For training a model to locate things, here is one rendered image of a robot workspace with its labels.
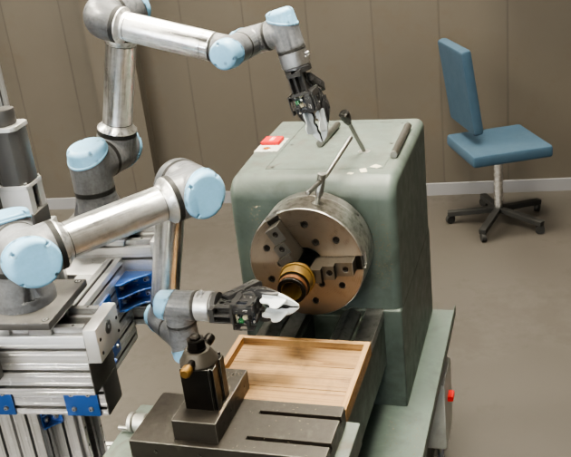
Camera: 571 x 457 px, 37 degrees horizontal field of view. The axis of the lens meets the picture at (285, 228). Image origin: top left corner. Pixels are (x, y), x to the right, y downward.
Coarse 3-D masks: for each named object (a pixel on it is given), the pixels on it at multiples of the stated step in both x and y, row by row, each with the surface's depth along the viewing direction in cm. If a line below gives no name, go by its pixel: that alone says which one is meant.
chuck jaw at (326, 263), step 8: (344, 256) 220; (352, 256) 220; (360, 256) 219; (312, 264) 218; (320, 264) 218; (328, 264) 217; (336, 264) 217; (344, 264) 216; (352, 264) 216; (360, 264) 220; (320, 272) 215; (328, 272) 217; (336, 272) 218; (344, 272) 218; (352, 272) 217; (320, 280) 216
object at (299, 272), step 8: (288, 264) 215; (296, 264) 214; (304, 264) 217; (280, 272) 217; (288, 272) 212; (296, 272) 212; (304, 272) 213; (312, 272) 214; (280, 280) 212; (288, 280) 210; (296, 280) 210; (304, 280) 211; (312, 280) 214; (280, 288) 212; (288, 288) 216; (296, 288) 217; (304, 288) 210; (312, 288) 217; (288, 296) 214; (296, 296) 214; (304, 296) 211
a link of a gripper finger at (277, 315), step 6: (282, 306) 204; (288, 306) 204; (294, 306) 203; (264, 312) 206; (270, 312) 205; (276, 312) 204; (282, 312) 204; (288, 312) 204; (276, 318) 202; (282, 318) 202
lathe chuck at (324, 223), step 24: (288, 216) 220; (312, 216) 218; (336, 216) 218; (264, 240) 225; (312, 240) 221; (336, 240) 220; (360, 240) 220; (264, 264) 228; (336, 288) 225; (312, 312) 230
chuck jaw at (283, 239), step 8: (272, 216) 224; (272, 224) 222; (280, 224) 220; (272, 232) 219; (280, 232) 218; (288, 232) 221; (272, 240) 220; (280, 240) 219; (288, 240) 219; (280, 248) 218; (288, 248) 217; (296, 248) 220; (280, 256) 218; (288, 256) 215; (296, 256) 218; (280, 264) 217
